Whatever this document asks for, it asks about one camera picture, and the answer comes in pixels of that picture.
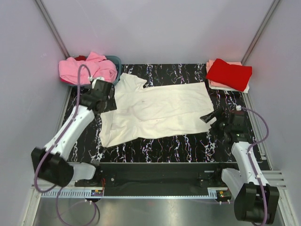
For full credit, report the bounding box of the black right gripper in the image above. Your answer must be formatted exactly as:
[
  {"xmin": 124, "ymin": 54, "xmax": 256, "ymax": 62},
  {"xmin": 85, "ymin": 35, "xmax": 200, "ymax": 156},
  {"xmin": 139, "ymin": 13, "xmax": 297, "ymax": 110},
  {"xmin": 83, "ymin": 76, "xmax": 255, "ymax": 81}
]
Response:
[{"xmin": 199, "ymin": 107, "xmax": 230, "ymax": 140}]

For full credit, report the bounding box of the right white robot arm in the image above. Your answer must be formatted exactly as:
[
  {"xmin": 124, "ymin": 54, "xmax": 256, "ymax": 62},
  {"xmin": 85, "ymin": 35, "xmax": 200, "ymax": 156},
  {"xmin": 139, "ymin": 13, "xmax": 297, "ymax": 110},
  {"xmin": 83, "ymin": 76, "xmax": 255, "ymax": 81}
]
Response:
[{"xmin": 201, "ymin": 106, "xmax": 279, "ymax": 226}]

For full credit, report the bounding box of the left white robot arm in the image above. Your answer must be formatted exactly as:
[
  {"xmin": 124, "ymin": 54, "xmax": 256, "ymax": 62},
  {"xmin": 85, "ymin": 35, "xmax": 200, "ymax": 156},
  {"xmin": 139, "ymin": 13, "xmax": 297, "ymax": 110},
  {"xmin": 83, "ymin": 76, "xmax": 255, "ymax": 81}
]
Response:
[{"xmin": 31, "ymin": 79, "xmax": 117, "ymax": 187}]

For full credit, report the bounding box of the pink crumpled t shirt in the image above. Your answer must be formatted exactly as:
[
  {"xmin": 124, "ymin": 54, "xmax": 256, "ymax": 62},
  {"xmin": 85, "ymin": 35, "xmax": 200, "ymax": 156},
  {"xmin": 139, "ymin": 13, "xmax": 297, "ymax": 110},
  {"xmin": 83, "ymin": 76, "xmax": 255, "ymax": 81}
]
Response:
[{"xmin": 58, "ymin": 51, "xmax": 118, "ymax": 86}]

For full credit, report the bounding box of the teal plastic laundry basket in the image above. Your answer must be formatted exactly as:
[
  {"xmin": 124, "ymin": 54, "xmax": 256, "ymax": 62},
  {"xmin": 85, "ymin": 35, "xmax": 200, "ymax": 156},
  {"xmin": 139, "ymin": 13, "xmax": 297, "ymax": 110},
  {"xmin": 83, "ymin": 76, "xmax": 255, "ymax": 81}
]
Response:
[{"xmin": 60, "ymin": 55, "xmax": 122, "ymax": 89}]

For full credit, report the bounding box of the folded red t shirt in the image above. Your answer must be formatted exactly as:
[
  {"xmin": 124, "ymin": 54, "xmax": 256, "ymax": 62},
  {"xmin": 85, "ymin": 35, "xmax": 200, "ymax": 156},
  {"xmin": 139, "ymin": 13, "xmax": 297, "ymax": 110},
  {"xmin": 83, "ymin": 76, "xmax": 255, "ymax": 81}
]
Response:
[{"xmin": 206, "ymin": 58, "xmax": 253, "ymax": 93}]

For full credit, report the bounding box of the red t shirt in basket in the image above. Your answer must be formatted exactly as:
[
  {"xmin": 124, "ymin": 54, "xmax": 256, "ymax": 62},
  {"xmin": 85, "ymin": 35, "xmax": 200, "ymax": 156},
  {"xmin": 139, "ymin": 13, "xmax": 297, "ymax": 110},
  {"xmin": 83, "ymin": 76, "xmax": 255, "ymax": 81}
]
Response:
[{"xmin": 74, "ymin": 56, "xmax": 87, "ymax": 61}]

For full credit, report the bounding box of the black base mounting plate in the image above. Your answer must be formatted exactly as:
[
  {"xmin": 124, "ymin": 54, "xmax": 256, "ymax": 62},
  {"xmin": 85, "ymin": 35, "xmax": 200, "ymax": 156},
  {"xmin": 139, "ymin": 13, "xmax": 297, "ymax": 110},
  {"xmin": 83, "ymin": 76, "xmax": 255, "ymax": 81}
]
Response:
[{"xmin": 69, "ymin": 162, "xmax": 237, "ymax": 198}]

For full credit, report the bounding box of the aluminium frame rail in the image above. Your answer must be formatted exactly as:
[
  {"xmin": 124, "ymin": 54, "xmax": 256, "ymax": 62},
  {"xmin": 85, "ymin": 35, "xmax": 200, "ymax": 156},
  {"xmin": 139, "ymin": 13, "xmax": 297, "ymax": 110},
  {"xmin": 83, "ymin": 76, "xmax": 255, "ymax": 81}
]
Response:
[{"xmin": 259, "ymin": 170, "xmax": 286, "ymax": 189}]

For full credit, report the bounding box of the white slotted cable duct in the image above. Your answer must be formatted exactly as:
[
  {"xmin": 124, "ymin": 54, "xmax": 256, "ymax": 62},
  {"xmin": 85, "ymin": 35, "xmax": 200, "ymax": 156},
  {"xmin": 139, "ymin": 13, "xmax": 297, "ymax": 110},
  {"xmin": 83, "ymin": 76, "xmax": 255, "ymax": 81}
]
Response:
[{"xmin": 41, "ymin": 189, "xmax": 104, "ymax": 199}]

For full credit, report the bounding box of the left aluminium corner post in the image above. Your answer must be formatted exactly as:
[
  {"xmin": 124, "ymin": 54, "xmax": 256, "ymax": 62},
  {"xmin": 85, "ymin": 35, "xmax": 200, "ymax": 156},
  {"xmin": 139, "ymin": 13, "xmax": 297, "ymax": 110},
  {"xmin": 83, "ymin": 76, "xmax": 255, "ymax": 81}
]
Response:
[{"xmin": 33, "ymin": 0, "xmax": 70, "ymax": 58}]

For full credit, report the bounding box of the aluminium corner post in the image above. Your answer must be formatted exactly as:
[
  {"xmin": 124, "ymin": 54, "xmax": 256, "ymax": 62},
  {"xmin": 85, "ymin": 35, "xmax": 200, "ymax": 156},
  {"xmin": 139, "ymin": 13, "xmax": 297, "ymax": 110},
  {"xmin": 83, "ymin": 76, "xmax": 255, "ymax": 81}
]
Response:
[
  {"xmin": 33, "ymin": 0, "xmax": 70, "ymax": 58},
  {"xmin": 241, "ymin": 0, "xmax": 282, "ymax": 65}
]

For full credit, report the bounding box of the right aluminium corner post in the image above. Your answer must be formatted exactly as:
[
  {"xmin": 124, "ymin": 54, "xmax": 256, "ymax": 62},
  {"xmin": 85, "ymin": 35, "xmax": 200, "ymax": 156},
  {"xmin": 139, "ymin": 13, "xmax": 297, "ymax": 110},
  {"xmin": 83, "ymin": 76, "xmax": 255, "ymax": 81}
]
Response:
[{"xmin": 241, "ymin": 0, "xmax": 282, "ymax": 65}]

